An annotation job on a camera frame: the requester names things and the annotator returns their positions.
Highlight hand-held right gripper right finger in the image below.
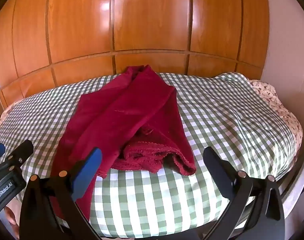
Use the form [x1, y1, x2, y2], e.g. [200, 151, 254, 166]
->
[203, 146, 286, 240]

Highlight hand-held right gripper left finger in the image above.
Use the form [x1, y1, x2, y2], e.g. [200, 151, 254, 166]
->
[19, 147, 104, 240]

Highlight dark red pants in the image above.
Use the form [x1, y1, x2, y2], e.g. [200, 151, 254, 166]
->
[49, 64, 197, 222]

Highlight person's left hand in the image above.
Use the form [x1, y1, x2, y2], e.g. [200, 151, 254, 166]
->
[3, 196, 21, 232]

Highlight green checked bedsheet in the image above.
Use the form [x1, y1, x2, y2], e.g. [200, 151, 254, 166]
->
[0, 72, 297, 234]

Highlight floral bed cover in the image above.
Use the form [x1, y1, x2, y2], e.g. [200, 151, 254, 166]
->
[249, 79, 304, 153]

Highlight wooden wardrobe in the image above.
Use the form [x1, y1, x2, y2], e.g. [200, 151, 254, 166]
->
[0, 0, 270, 110]

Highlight white bed frame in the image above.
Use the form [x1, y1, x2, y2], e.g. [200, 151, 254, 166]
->
[277, 149, 304, 222]

